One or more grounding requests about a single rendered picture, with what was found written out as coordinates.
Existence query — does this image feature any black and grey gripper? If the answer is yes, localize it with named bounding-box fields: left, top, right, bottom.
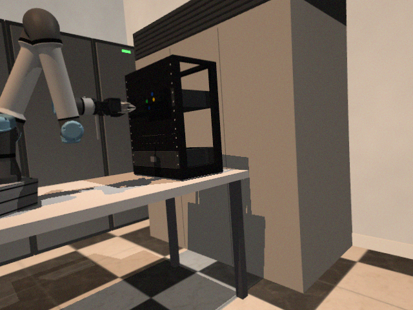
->
left=92, top=98, right=136, bottom=117

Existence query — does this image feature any black open-frame server rack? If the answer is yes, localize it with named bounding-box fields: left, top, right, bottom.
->
left=125, top=55, right=223, bottom=181

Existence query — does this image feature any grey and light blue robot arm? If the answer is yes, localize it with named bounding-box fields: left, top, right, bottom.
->
left=0, top=8, right=95, bottom=184

